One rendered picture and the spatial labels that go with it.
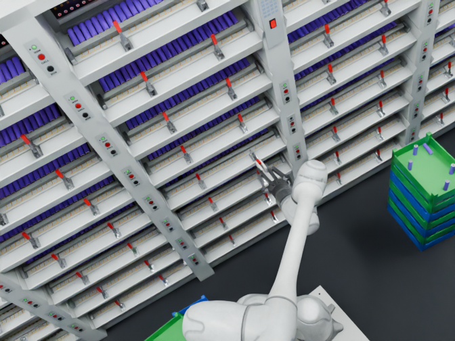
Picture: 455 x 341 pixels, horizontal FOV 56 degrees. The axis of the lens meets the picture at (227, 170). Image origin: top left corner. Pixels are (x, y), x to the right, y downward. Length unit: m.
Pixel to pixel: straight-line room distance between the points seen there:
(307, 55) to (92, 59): 0.82
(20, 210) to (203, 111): 0.77
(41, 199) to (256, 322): 0.92
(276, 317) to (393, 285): 1.26
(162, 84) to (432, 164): 1.32
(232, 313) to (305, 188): 0.52
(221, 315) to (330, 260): 1.30
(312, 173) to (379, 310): 1.06
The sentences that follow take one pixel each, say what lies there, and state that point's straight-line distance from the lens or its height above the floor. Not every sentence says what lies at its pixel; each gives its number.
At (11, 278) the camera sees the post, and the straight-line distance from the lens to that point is 2.03.
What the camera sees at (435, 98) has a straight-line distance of 2.65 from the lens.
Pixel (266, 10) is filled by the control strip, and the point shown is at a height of 1.43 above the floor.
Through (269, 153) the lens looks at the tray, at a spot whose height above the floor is 0.73.
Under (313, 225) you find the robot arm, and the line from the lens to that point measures 1.61.
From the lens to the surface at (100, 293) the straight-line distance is 2.36.
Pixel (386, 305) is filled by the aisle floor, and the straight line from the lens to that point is 2.38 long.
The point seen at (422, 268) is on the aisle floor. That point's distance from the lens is 2.47.
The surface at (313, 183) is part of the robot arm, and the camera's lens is 1.51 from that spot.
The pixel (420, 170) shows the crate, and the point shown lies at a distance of 2.17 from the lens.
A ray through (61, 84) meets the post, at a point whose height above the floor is 1.53.
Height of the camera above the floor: 2.25
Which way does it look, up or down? 51 degrees down
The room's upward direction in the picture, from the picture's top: 23 degrees counter-clockwise
